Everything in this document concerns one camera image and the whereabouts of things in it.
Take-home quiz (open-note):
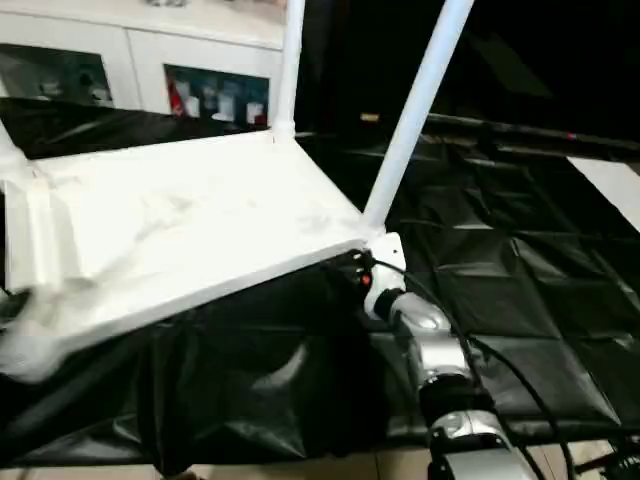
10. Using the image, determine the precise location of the white glass-door cabinet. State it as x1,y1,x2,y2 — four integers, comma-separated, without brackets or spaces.
0,0,293,127

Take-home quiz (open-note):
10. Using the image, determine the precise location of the long black bar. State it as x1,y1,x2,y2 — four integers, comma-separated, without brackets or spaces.
425,112,640,153

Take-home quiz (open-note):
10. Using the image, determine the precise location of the black table mat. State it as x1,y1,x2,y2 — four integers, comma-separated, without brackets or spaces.
0,95,640,471

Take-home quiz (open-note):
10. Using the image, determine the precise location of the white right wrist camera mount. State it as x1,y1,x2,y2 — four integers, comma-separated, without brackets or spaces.
364,232,407,322

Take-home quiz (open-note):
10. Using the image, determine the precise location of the white plastic table top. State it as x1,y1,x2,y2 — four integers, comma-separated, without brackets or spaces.
0,130,377,387

